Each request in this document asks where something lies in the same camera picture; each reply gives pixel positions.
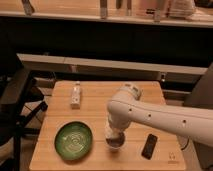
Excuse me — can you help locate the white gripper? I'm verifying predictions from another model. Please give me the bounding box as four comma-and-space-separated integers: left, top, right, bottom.
105, 122, 124, 139

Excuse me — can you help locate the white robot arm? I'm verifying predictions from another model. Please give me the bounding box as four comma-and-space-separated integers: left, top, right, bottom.
105, 82, 213, 147

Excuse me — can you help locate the dark ceramic cup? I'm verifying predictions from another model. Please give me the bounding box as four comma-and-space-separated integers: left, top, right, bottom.
106, 133, 125, 149

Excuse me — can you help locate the green glass bowl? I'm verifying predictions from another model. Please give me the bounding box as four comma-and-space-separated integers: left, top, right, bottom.
54, 121, 93, 161

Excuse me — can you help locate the white plastic bottle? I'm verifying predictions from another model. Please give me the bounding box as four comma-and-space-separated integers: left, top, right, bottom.
71, 81, 81, 109

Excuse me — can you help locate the black office chair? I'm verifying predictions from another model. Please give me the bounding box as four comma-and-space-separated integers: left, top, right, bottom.
0, 50, 48, 171

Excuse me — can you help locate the grey chair right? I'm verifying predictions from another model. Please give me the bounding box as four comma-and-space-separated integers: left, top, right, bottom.
182, 63, 213, 170

